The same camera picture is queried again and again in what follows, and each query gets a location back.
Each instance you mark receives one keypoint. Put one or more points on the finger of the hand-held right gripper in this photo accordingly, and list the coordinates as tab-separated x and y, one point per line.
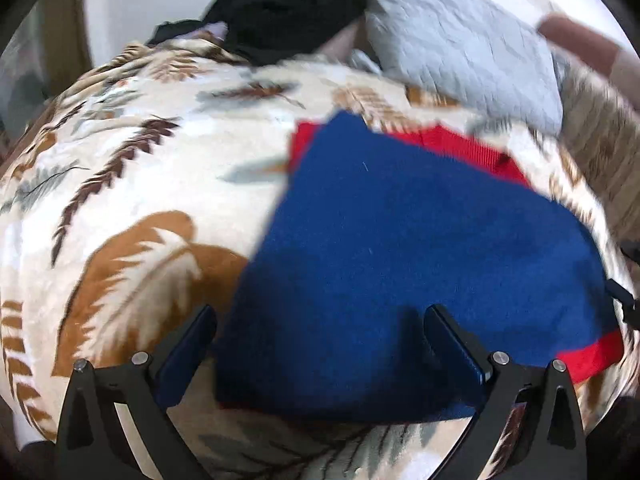
620	292

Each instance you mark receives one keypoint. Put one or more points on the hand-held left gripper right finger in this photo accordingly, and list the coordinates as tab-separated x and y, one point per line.
455	355

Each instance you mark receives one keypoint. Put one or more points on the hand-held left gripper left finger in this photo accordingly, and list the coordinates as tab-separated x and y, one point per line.
187	355

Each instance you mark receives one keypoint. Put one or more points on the red and blue sweater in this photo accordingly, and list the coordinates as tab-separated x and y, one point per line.
400	235

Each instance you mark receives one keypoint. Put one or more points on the leaf print fleece blanket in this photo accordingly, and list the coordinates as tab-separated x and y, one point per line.
150	160

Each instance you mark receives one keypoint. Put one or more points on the brown and pink headboard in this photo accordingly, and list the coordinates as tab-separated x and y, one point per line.
580	42

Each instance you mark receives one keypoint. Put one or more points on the grey quilted pillow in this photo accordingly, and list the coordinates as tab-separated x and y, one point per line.
460	45

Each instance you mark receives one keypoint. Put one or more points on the small dark cloth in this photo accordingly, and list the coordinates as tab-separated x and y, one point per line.
172	30

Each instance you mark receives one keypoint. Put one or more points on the wooden door with glass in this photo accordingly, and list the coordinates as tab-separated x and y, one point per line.
60	20

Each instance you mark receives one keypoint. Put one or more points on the black cloth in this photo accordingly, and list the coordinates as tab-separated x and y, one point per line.
285	5

